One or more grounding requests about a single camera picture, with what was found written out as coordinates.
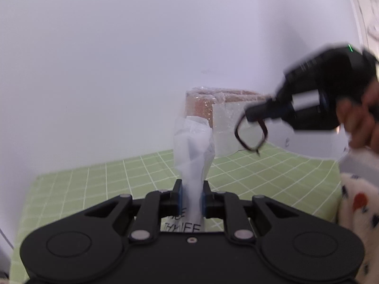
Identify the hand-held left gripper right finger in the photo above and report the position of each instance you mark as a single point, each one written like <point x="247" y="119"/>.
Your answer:
<point x="205" y="201"/>

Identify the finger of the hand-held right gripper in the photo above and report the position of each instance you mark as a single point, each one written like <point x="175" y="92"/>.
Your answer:
<point x="269" y="111"/>

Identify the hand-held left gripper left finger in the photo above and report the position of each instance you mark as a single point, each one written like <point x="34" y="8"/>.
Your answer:
<point x="179" y="198"/>

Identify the black rubber band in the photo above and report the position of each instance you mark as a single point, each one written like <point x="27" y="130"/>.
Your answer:
<point x="241" y="142"/>

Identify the clear plastic shopping bag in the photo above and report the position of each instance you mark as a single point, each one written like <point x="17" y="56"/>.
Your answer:
<point x="192" y="153"/>

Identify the person's right hand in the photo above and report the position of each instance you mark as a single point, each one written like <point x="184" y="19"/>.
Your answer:
<point x="364" y="124"/>

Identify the bubble-wrapped cardboard box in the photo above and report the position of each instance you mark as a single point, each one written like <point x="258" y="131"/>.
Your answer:
<point x="225" y="118"/>

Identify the green checked tablecloth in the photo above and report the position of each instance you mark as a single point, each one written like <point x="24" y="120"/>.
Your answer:
<point x="118" y="177"/>

